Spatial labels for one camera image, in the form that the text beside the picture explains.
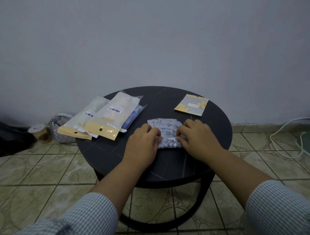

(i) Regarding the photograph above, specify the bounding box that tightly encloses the cream packet with barcode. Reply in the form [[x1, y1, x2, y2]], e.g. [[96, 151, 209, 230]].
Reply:
[[57, 96, 110, 140]]

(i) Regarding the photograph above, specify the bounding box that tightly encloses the person's right forearm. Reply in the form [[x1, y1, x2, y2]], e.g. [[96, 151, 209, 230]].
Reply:
[[206, 149, 310, 235]]

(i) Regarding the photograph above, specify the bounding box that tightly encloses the person's left hand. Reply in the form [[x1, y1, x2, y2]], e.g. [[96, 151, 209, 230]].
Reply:
[[122, 123, 162, 170]]

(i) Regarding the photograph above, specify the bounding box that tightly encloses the ribbon spool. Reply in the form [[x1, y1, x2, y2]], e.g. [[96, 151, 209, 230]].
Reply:
[[28, 124, 51, 145]]

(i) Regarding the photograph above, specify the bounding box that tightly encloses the person's right hand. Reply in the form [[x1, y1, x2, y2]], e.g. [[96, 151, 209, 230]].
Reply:
[[176, 119, 226, 163]]

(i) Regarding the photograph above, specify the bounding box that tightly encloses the blue flower shower cap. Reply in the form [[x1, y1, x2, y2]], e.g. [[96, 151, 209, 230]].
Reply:
[[121, 105, 142, 130]]

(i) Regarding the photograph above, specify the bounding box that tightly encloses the stack of yellow small pouches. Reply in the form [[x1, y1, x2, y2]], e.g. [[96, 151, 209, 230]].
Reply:
[[174, 94, 210, 117]]

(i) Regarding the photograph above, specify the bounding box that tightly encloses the silver quilted handbag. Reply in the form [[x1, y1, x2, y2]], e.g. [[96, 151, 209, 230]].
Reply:
[[49, 113, 77, 143]]

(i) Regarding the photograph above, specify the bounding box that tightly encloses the pale green appliance base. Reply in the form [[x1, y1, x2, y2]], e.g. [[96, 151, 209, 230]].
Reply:
[[300, 131, 310, 155]]

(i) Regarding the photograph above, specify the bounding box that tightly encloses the black bag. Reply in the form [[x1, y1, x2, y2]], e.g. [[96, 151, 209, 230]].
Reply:
[[0, 121, 36, 157]]

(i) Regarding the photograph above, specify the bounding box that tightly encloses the yellow-edged packet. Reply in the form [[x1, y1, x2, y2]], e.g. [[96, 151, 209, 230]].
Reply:
[[84, 91, 143, 140]]

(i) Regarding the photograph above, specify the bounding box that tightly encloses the white cable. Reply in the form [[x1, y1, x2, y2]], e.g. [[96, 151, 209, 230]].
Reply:
[[269, 118, 310, 159]]

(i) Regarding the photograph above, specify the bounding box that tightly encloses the black round side table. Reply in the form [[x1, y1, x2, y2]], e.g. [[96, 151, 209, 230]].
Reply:
[[75, 86, 233, 233]]

